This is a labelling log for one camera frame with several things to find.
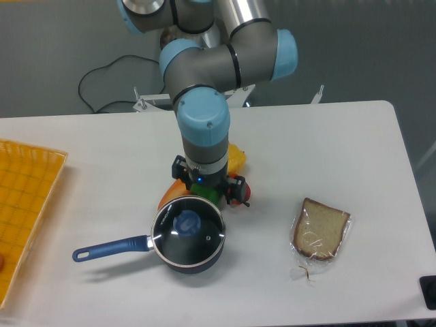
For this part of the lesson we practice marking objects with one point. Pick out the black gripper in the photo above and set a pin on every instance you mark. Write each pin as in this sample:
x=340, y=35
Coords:
x=180, y=170

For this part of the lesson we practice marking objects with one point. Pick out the glass pot lid blue knob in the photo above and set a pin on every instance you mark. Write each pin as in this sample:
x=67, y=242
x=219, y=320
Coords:
x=188, y=234

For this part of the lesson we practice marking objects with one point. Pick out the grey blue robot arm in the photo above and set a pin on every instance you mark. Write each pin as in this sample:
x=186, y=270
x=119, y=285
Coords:
x=203, y=116

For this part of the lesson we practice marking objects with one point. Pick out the green bell pepper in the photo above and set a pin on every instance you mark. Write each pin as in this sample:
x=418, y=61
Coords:
x=206, y=192

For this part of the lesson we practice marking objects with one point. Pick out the orange baguette loaf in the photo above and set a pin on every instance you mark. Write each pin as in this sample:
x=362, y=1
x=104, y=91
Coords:
x=177, y=189

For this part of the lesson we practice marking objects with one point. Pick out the yellow bell pepper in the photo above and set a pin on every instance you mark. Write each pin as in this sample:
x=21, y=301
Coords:
x=236, y=159

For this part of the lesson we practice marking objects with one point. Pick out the red bell pepper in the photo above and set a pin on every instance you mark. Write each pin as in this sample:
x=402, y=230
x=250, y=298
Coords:
x=238, y=191

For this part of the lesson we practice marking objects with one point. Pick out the bread slice in plastic bag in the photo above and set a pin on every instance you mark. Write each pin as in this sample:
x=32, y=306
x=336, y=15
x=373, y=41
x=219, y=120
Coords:
x=316, y=237

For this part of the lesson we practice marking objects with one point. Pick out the yellow woven basket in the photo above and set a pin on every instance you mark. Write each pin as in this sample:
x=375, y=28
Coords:
x=29, y=174

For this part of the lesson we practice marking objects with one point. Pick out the black device at table edge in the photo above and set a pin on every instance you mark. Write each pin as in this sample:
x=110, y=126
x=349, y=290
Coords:
x=428, y=287

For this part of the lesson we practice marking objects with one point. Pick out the blue saucepan with handle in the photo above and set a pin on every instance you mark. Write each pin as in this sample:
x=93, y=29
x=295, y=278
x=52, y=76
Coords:
x=140, y=243

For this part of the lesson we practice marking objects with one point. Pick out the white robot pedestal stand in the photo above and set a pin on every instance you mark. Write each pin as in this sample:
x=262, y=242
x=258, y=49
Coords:
x=150, y=100

